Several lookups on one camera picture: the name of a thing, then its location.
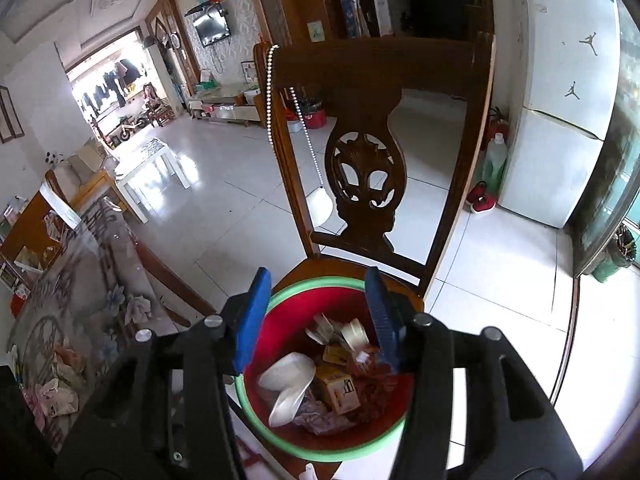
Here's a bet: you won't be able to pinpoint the crushed white plastic cup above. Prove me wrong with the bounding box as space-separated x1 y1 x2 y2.
257 352 317 428

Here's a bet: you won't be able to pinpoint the floral tablecloth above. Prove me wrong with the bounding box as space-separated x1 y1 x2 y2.
7 205 201 441

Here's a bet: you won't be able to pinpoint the wall television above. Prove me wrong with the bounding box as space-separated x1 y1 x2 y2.
194 7 232 48

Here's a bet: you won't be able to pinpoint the red box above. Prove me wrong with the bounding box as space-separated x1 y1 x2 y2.
300 102 327 131

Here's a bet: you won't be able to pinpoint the white coffee table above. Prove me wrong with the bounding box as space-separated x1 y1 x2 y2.
114 137 192 224

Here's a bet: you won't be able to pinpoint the framed wall picture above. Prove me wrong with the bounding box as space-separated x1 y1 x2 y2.
0 86 25 143

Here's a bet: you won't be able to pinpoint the carved wooden chair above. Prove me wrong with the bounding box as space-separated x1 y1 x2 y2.
252 32 497 480

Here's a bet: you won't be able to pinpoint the green plastic bottle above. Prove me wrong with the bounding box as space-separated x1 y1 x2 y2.
482 132 508 196

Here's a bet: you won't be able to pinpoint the red fire extinguisher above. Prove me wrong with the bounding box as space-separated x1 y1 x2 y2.
487 105 511 151

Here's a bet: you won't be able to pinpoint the hanging dark clothes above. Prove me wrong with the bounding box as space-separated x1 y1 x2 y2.
80 59 143 111

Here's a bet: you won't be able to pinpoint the low television cabinet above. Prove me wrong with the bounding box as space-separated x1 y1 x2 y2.
189 82 263 128

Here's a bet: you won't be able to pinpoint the yellow carton box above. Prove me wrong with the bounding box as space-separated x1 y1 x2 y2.
312 364 362 415

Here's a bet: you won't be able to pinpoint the red basin with green rim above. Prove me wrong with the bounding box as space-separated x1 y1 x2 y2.
235 276 423 462

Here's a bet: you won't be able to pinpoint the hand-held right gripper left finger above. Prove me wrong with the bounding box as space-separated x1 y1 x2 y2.
55 267 272 480

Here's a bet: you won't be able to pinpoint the small balance bike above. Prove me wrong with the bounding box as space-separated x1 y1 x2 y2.
117 116 148 142

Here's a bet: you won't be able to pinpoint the brown crumpled wrapper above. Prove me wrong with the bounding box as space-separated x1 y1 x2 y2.
350 345 416 426

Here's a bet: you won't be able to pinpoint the white shell-shaped pendant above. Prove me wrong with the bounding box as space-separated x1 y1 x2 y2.
306 187 335 226

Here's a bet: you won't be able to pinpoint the white refrigerator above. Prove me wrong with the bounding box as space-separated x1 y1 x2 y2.
497 0 621 228

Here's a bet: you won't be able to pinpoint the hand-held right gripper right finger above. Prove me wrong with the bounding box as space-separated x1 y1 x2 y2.
365 267 583 480

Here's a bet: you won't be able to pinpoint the white bead string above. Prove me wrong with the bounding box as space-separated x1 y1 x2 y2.
265 45 326 188

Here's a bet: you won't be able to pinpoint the dark glass cabinet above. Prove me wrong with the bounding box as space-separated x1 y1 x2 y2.
570 0 640 278

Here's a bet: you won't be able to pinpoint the small yellow carton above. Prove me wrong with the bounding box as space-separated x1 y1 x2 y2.
322 344 353 366

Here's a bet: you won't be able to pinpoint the crumpled grey tissue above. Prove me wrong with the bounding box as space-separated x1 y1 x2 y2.
292 400 358 435

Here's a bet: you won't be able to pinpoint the crumpled white tissue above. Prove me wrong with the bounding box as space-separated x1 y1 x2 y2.
32 380 80 418
50 342 86 386
124 295 152 325

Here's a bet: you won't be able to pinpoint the green waste bin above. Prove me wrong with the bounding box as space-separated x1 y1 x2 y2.
592 225 638 283

